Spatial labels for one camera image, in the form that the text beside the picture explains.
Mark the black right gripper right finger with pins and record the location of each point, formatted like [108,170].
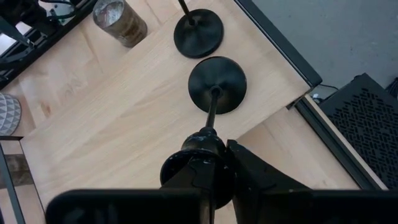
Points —
[248,174]

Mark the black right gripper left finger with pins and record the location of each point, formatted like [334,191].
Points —
[202,174]

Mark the black metal candlestick holder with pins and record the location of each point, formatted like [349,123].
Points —
[217,81]
[199,34]

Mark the grey glass candle jar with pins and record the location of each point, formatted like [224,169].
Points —
[124,25]

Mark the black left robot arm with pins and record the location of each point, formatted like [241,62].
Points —
[18,9]

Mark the light wooden riser shelf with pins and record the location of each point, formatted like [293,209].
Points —
[124,109]

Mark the black perforated metal box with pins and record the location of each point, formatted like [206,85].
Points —
[367,130]

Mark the green succulent in white pot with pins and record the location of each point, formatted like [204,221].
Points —
[9,115]

